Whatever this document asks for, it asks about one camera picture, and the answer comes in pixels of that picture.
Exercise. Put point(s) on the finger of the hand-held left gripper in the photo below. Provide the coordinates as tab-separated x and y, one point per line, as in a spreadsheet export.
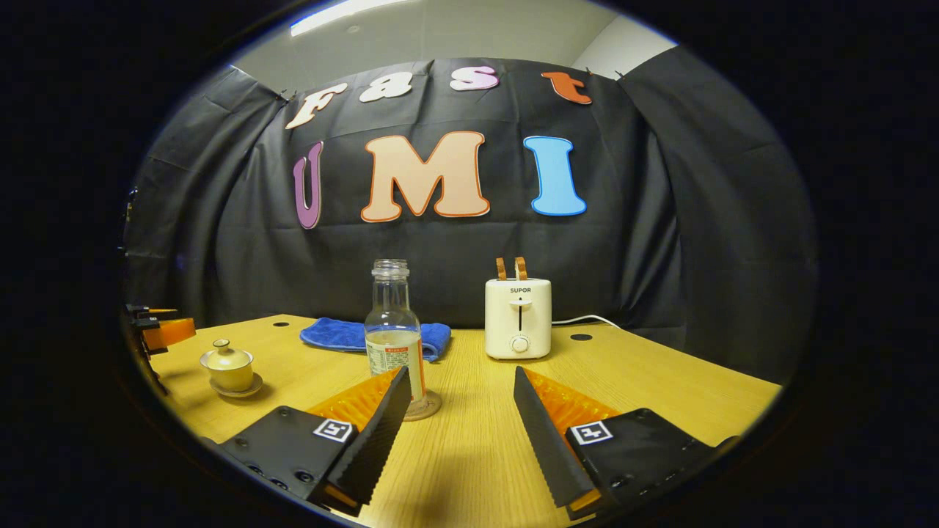
172	334
150	312

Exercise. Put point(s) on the blue folded towel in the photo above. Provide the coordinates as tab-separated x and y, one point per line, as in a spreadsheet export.
334	334

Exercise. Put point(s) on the toast bread slice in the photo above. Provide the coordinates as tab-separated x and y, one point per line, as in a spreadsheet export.
501	268
521	268

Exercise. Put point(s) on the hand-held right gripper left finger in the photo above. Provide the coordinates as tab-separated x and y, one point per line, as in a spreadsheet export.
381	425

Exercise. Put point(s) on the round cork coaster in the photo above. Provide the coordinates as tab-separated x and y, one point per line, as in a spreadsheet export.
429	407

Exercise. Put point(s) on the clear glass water bottle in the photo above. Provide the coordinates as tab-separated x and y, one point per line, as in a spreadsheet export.
394	323

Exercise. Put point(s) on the cream teacup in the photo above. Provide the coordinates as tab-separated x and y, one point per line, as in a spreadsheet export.
231	379

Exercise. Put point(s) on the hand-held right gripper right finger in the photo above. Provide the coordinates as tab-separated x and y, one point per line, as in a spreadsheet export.
546	433

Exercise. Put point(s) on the cream toaster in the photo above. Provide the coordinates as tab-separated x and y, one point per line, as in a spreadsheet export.
518	323

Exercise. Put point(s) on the cream teacup lid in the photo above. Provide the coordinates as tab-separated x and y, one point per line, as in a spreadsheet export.
227	357

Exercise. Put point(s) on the cream saucer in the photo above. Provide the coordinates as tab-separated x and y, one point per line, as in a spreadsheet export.
246	392

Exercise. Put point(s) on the black backdrop cloth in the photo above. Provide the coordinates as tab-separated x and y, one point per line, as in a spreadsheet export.
697	220

